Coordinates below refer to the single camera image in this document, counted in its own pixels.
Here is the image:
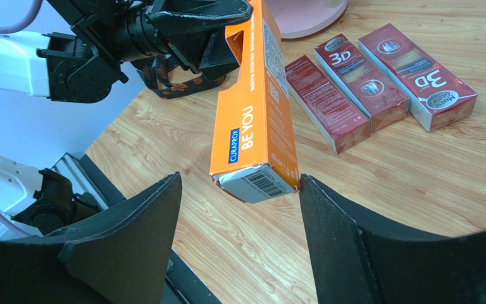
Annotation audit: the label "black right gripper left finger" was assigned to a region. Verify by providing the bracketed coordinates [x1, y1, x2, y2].
[0, 172, 182, 303]

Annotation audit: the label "red toothpaste box middle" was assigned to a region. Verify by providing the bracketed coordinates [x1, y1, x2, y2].
[314, 34, 409, 133]

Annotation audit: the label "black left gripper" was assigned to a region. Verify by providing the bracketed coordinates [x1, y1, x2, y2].
[70, 1, 252, 81]

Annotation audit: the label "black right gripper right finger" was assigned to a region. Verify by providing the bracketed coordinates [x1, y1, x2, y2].
[299, 174, 486, 303]

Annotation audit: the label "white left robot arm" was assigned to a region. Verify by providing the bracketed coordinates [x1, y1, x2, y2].
[0, 1, 253, 238]

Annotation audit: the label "red toothpaste box back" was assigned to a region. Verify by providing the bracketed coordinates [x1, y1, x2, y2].
[358, 23, 478, 132]

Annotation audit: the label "black orange strap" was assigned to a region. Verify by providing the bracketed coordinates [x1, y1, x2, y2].
[131, 54, 227, 100]

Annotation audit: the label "orange toothpaste box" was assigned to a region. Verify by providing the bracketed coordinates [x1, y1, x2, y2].
[209, 1, 300, 203]

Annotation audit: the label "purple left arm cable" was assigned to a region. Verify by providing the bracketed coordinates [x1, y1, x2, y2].
[0, 0, 45, 35]

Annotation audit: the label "pink three-tier shelf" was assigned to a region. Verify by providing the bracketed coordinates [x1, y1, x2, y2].
[266, 0, 349, 39]

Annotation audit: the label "red toothpaste box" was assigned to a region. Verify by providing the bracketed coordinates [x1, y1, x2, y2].
[314, 34, 409, 133]
[358, 23, 478, 132]
[285, 56, 371, 155]

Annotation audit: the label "red toothpaste box front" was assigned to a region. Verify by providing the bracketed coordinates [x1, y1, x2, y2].
[285, 56, 371, 155]

